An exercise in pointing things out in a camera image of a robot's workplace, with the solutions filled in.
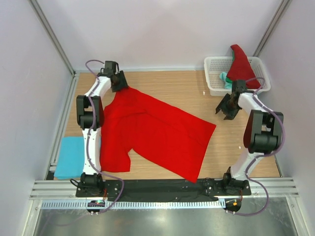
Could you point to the white plastic basket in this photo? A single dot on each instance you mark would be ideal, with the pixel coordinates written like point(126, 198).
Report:
point(214, 66)

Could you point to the left aluminium corner post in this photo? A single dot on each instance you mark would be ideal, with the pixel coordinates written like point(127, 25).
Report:
point(47, 27)

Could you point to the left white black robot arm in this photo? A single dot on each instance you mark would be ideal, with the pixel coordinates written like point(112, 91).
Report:
point(90, 118)

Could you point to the mint t shirt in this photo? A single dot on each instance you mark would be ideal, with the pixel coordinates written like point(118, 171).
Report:
point(222, 77)

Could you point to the aluminium front rail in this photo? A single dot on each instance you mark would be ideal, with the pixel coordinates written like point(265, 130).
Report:
point(63, 189)

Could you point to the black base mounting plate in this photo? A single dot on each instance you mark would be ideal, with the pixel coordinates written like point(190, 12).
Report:
point(165, 190)

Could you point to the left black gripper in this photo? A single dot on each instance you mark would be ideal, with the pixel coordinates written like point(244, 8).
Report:
point(123, 83)

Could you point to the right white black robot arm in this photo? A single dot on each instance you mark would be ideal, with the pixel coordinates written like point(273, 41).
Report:
point(264, 134)

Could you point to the dark red t shirt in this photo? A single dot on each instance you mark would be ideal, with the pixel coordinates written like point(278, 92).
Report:
point(241, 68)

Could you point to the white slotted cable duct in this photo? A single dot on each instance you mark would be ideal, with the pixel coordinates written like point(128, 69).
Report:
point(98, 204)

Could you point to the bright red t shirt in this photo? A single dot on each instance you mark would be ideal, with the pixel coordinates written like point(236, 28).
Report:
point(157, 131)

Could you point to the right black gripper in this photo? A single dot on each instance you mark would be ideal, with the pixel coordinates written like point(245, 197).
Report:
point(230, 114)

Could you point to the folded light blue t shirt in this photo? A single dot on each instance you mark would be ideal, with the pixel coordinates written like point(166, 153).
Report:
point(71, 158)

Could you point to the aluminium corner post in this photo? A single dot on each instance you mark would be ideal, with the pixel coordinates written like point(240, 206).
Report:
point(47, 27)
point(281, 10)

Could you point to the right aluminium corner post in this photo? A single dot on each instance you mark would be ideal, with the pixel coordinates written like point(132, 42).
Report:
point(281, 10)

